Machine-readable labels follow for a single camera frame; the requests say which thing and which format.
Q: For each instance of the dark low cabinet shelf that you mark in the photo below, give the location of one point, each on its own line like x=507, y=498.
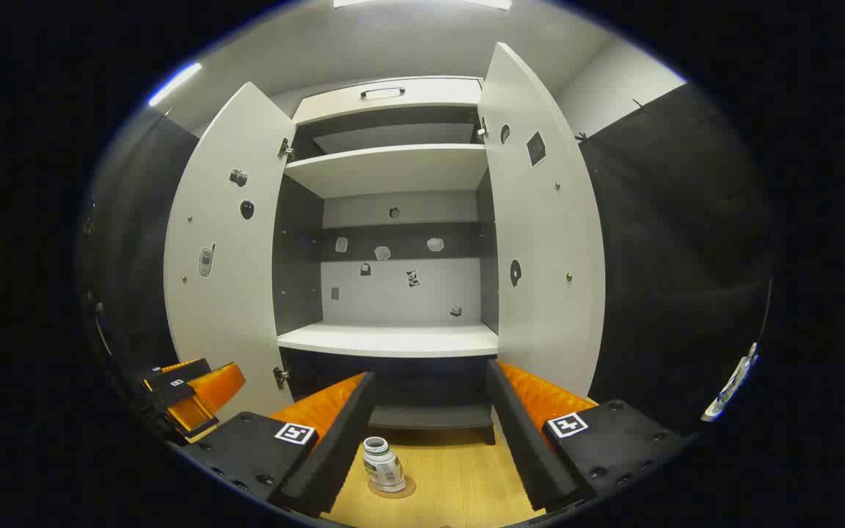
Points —
x=430, y=416

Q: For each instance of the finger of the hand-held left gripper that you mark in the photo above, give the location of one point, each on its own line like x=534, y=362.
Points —
x=188, y=419
x=188, y=378

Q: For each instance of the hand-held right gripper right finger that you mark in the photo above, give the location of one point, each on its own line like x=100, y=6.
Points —
x=532, y=455

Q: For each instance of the white blue hanging clamp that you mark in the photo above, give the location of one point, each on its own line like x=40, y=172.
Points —
x=730, y=385

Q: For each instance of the white cabinet shelf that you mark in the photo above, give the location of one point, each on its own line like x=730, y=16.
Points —
x=393, y=339
x=386, y=169

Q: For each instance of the white and grey cabinet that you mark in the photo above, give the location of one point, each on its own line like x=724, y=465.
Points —
x=298, y=257

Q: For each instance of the white green-label drink bottle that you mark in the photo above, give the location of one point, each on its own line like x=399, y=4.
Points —
x=384, y=469

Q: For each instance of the black backdrop cloth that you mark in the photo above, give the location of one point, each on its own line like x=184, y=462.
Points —
x=136, y=257
x=672, y=257

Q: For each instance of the long ceiling light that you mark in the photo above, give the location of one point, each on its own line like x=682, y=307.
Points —
x=422, y=3

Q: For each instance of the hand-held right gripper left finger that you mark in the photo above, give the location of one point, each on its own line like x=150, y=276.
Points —
x=334, y=455

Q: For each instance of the round brown coaster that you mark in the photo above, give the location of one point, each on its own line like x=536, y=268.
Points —
x=408, y=490

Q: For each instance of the white cabinet top panel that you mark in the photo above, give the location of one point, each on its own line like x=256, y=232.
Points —
x=430, y=95

